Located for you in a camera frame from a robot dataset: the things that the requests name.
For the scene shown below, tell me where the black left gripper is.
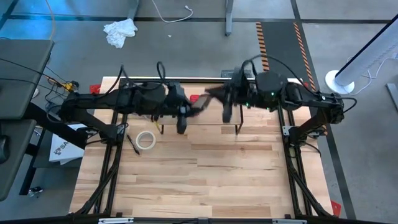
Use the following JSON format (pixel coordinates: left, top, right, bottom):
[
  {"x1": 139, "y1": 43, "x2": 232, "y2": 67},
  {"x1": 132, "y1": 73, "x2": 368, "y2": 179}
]
[{"x1": 164, "y1": 82, "x2": 206, "y2": 134}]

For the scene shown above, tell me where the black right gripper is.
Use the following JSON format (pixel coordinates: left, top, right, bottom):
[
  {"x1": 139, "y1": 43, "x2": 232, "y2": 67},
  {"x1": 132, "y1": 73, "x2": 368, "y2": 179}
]
[{"x1": 205, "y1": 70, "x2": 259, "y2": 123}]

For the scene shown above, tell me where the white tape roll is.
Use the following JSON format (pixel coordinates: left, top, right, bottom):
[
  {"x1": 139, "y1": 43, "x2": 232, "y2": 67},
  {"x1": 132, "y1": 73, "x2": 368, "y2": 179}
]
[{"x1": 136, "y1": 130, "x2": 157, "y2": 151}]

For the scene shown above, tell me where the black pen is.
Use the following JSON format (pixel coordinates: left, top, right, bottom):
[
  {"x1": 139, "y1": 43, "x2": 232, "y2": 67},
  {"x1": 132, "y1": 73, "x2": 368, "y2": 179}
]
[{"x1": 126, "y1": 133, "x2": 141, "y2": 156}]

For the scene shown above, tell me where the grey control box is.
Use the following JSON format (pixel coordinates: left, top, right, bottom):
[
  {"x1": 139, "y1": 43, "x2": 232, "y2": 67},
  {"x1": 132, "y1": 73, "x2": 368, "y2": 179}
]
[{"x1": 220, "y1": 69, "x2": 242, "y2": 78}]

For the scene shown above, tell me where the grey desk leg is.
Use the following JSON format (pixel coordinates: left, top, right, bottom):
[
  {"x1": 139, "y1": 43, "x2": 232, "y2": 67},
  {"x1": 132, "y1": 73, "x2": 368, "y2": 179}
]
[
  {"x1": 127, "y1": 0, "x2": 141, "y2": 21},
  {"x1": 225, "y1": 0, "x2": 234, "y2": 37}
]

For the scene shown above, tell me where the crumpled white cloth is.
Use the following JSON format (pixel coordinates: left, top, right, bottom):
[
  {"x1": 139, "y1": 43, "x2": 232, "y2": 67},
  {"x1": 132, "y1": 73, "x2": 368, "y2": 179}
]
[{"x1": 103, "y1": 17, "x2": 139, "y2": 49}]

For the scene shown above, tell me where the white tower fan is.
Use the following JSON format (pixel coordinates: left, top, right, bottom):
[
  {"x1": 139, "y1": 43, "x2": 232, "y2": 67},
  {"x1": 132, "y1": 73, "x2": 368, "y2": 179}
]
[{"x1": 325, "y1": 14, "x2": 398, "y2": 96}]

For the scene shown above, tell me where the white printed bag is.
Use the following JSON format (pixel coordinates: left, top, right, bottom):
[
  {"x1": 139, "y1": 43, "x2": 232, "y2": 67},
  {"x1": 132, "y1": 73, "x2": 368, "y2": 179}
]
[{"x1": 49, "y1": 124, "x2": 85, "y2": 166}]

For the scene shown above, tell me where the grey desk top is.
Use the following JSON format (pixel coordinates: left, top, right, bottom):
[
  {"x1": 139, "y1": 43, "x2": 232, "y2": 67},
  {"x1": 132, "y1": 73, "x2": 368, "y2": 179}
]
[
  {"x1": 0, "y1": 119, "x2": 37, "y2": 202},
  {"x1": 0, "y1": 39, "x2": 55, "y2": 121}
]

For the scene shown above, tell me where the small black caster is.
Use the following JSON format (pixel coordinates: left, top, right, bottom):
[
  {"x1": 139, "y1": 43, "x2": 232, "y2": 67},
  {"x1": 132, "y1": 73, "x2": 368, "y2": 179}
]
[{"x1": 27, "y1": 185, "x2": 44, "y2": 198}]

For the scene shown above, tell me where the black computer mouse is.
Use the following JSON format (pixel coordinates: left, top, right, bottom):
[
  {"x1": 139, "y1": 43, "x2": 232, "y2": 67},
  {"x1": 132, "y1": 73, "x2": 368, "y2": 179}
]
[{"x1": 0, "y1": 135, "x2": 10, "y2": 164}]

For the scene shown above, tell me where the wooden shelf with black frame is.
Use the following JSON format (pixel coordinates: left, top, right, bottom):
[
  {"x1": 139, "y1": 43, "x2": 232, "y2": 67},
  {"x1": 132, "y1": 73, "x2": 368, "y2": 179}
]
[{"x1": 151, "y1": 82, "x2": 246, "y2": 135}]

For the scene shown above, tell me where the black table rig frame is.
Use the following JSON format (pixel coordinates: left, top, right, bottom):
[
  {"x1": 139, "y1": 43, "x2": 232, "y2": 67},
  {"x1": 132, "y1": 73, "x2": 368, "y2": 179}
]
[{"x1": 70, "y1": 77, "x2": 335, "y2": 220}]

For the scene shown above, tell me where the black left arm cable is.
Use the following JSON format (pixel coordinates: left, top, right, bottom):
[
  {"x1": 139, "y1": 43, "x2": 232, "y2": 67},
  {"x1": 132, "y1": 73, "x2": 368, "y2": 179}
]
[{"x1": 105, "y1": 61, "x2": 169, "y2": 94}]

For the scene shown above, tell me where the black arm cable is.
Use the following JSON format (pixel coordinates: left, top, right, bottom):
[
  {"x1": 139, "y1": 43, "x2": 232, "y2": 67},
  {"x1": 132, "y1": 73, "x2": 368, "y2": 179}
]
[
  {"x1": 241, "y1": 54, "x2": 312, "y2": 94},
  {"x1": 105, "y1": 61, "x2": 169, "y2": 94}
]

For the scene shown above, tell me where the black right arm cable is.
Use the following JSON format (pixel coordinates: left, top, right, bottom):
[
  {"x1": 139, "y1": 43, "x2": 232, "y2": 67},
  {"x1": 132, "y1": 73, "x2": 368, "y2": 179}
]
[{"x1": 241, "y1": 54, "x2": 312, "y2": 94}]

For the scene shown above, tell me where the white floor cable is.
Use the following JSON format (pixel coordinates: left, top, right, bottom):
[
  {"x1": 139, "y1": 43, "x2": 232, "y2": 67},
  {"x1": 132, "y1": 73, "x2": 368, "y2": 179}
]
[{"x1": 150, "y1": 0, "x2": 194, "y2": 24}]

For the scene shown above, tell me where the yellow black cable connector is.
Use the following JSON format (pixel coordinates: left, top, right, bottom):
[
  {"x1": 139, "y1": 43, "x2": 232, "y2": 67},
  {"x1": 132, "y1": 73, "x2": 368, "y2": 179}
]
[{"x1": 60, "y1": 80, "x2": 80, "y2": 93}]

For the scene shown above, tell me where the white fan cable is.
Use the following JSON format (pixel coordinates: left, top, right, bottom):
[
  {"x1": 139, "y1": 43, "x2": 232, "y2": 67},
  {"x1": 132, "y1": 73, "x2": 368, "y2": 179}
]
[{"x1": 346, "y1": 52, "x2": 398, "y2": 96}]

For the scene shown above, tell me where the black desk base frame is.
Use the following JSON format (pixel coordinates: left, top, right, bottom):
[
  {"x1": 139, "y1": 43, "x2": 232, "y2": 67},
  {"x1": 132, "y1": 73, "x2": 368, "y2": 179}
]
[{"x1": 18, "y1": 111, "x2": 88, "y2": 196}]

